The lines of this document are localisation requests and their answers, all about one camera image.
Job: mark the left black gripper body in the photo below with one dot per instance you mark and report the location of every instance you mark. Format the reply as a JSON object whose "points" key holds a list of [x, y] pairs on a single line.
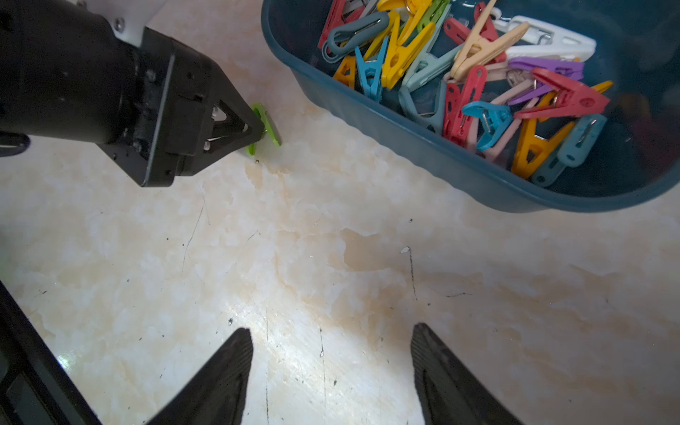
{"points": [[172, 121]]}

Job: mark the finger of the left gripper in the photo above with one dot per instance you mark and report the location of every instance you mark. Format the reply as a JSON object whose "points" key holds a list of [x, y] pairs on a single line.
{"points": [[229, 125]]}

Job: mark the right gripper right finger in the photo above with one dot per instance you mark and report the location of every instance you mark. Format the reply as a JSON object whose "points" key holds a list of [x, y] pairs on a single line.
{"points": [[448, 392]]}

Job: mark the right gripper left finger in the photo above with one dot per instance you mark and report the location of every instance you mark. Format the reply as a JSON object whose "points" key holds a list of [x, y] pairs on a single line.
{"points": [[217, 393]]}

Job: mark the green clothespin pile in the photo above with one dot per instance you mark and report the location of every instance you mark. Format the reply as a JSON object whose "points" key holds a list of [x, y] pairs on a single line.
{"points": [[269, 128], [433, 14]]}

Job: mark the mint clothespin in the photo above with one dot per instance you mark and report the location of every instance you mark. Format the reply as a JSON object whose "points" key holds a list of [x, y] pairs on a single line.
{"points": [[427, 66]]}

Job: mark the pink clothespin pile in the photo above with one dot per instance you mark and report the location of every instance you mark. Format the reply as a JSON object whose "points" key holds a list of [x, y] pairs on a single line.
{"points": [[476, 131]]}

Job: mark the white clothespin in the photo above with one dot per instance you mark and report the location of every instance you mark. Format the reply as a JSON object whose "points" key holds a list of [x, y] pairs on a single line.
{"points": [[546, 40]]}

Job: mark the slate blue clothespin pile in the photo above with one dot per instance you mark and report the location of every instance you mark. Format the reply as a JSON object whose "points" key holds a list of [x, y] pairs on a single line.
{"points": [[342, 40]]}

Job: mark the yellow clothespin pile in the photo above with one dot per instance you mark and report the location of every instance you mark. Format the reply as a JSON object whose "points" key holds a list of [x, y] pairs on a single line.
{"points": [[416, 10], [399, 57]]}

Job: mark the beige clothespin pile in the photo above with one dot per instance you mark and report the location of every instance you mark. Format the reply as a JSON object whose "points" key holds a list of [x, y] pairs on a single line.
{"points": [[479, 51]]}

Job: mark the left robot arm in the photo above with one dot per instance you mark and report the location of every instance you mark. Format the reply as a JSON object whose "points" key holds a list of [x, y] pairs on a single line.
{"points": [[67, 72]]}

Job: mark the teal clothespin beside box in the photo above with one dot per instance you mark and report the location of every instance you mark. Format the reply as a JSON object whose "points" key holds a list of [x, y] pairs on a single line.
{"points": [[572, 151]]}

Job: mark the teal plastic storage box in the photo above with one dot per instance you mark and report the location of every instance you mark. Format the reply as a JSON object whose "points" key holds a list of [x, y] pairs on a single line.
{"points": [[636, 158]]}

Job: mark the orange clothespin front left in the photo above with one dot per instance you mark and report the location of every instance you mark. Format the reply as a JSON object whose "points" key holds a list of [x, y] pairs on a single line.
{"points": [[346, 72]]}

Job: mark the light blue clothespin front left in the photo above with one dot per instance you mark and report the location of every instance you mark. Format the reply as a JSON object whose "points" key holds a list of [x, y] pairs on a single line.
{"points": [[370, 73]]}

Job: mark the red clothespin right pile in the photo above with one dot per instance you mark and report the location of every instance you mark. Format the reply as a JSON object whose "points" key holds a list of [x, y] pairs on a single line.
{"points": [[456, 124]]}

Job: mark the teal clothespin right pile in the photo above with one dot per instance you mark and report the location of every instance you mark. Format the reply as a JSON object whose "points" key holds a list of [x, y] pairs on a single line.
{"points": [[495, 120]]}

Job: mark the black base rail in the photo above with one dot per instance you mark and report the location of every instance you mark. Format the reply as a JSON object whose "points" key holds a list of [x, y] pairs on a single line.
{"points": [[34, 387]]}

